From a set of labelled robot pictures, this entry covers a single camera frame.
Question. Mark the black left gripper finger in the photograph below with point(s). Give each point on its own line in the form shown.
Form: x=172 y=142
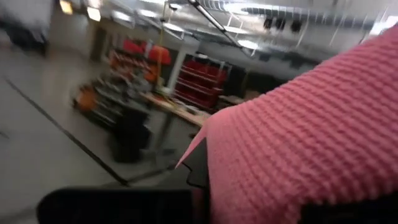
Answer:
x=199 y=168

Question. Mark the pink microfiber towel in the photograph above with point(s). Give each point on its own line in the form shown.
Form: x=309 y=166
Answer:
x=295 y=140

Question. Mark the wooden workbench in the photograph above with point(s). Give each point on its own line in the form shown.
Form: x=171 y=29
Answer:
x=177 y=109

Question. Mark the black chair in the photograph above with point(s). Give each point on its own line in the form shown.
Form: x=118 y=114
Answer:
x=130 y=137

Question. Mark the red storage rack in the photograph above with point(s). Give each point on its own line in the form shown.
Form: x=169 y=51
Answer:
x=199 y=84

